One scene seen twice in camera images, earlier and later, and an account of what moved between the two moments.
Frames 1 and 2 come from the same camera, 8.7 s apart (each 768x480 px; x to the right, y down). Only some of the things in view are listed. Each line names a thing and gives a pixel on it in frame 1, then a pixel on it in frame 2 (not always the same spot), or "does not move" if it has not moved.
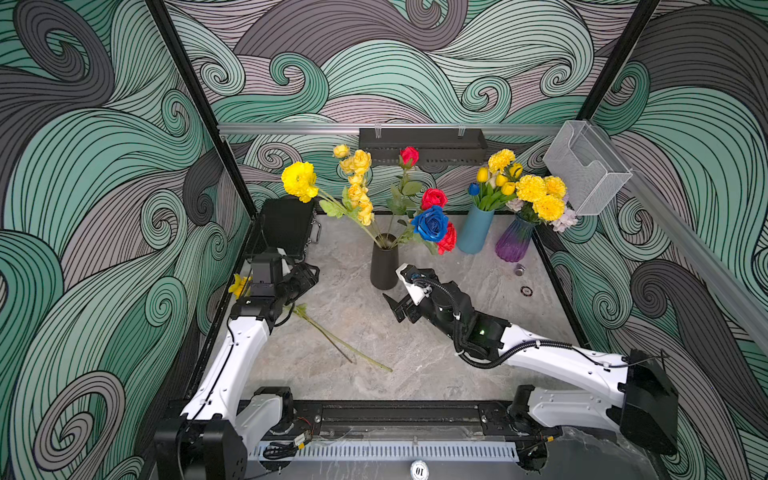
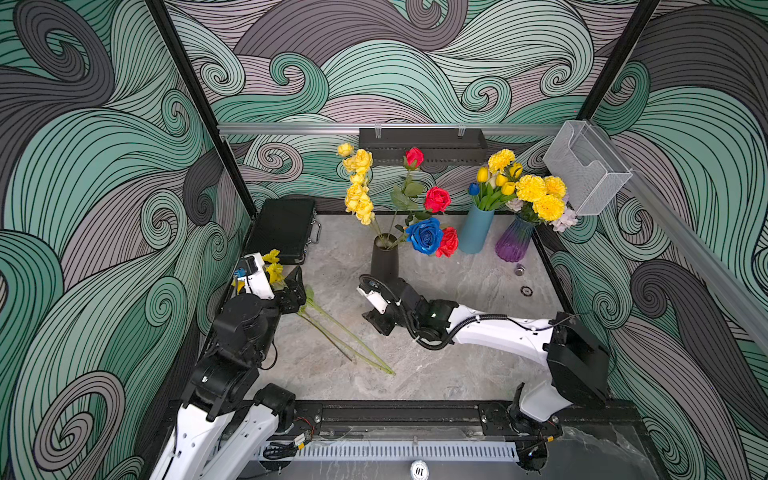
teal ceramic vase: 474,229 does not move
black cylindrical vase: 384,268 does not move
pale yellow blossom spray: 355,200 does not move
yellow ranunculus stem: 300,180 -> 313,311
